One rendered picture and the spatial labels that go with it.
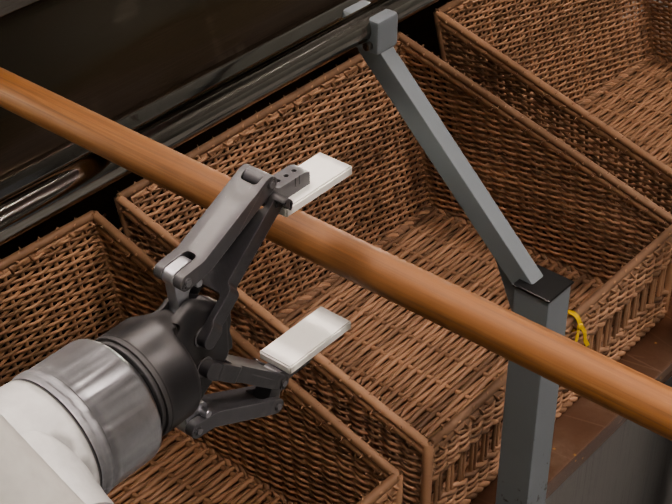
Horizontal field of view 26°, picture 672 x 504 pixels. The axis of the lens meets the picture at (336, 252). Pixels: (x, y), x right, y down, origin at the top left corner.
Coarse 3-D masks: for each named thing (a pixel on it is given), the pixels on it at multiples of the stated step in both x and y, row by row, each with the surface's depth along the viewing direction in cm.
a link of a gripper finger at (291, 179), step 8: (248, 168) 94; (256, 168) 94; (288, 168) 98; (296, 168) 98; (248, 176) 94; (256, 176) 94; (280, 176) 97; (288, 176) 97; (296, 176) 97; (304, 176) 98; (280, 184) 96; (288, 184) 96; (296, 184) 97; (304, 184) 98; (272, 192) 95; (280, 192) 96; (288, 192) 97
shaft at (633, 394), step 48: (0, 96) 121; (48, 96) 119; (96, 144) 115; (144, 144) 113; (192, 192) 110; (288, 240) 105; (336, 240) 103; (384, 288) 100; (432, 288) 98; (480, 336) 96; (528, 336) 94; (576, 384) 92; (624, 384) 91
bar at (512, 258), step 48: (384, 0) 140; (432, 0) 144; (288, 48) 132; (336, 48) 135; (384, 48) 140; (240, 96) 127; (432, 144) 141; (48, 192) 114; (480, 192) 141; (0, 240) 111; (528, 288) 140; (528, 384) 146; (528, 432) 149; (528, 480) 152
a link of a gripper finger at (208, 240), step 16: (240, 176) 94; (272, 176) 94; (224, 192) 94; (240, 192) 94; (256, 192) 93; (208, 208) 94; (224, 208) 93; (240, 208) 93; (256, 208) 94; (208, 224) 93; (224, 224) 92; (240, 224) 93; (192, 240) 93; (208, 240) 92; (224, 240) 92; (176, 256) 92; (192, 256) 92; (208, 256) 92; (160, 272) 91; (192, 272) 91; (208, 272) 92
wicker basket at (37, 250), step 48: (48, 240) 164; (96, 240) 169; (0, 288) 161; (48, 288) 166; (96, 288) 171; (144, 288) 168; (0, 336) 162; (96, 336) 172; (240, 336) 159; (0, 384) 163; (240, 384) 163; (288, 384) 156; (240, 432) 168; (288, 432) 161; (336, 432) 154; (144, 480) 170; (192, 480) 170; (240, 480) 170; (288, 480) 165; (336, 480) 159; (384, 480) 150
